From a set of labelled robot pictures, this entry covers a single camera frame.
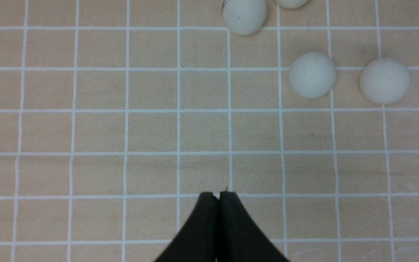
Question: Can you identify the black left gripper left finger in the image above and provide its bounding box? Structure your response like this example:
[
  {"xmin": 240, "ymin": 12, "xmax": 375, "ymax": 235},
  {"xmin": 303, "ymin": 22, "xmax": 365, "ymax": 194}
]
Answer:
[{"xmin": 156, "ymin": 192, "xmax": 219, "ymax": 262}]

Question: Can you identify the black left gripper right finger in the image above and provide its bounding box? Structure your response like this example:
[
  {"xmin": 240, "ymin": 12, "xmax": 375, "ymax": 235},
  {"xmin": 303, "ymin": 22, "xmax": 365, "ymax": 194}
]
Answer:
[{"xmin": 218, "ymin": 191, "xmax": 289, "ymax": 262}]

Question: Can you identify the white ball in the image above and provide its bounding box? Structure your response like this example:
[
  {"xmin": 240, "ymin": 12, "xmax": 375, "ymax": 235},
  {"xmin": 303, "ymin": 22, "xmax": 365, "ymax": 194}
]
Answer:
[
  {"xmin": 275, "ymin": 0, "xmax": 309, "ymax": 9},
  {"xmin": 359, "ymin": 58, "xmax": 412, "ymax": 105},
  {"xmin": 288, "ymin": 52, "xmax": 338, "ymax": 99},
  {"xmin": 222, "ymin": 0, "xmax": 267, "ymax": 35}
]

